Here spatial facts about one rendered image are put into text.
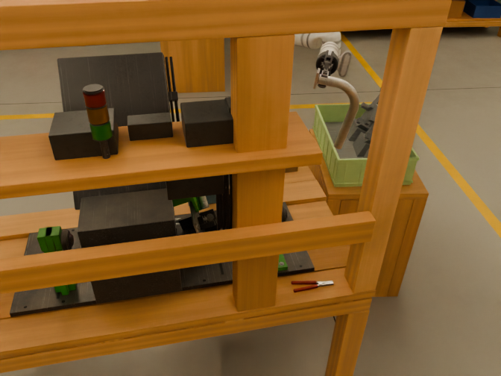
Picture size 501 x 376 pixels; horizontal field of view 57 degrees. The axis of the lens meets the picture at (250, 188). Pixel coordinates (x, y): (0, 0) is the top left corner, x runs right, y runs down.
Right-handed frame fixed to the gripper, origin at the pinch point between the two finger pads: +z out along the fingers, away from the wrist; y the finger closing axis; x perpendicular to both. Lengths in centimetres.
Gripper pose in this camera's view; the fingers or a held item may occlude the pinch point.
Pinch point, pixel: (323, 78)
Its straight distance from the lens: 155.2
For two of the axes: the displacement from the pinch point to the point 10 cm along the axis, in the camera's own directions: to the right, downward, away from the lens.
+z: -2.1, 6.0, -7.7
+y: 1.2, -7.7, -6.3
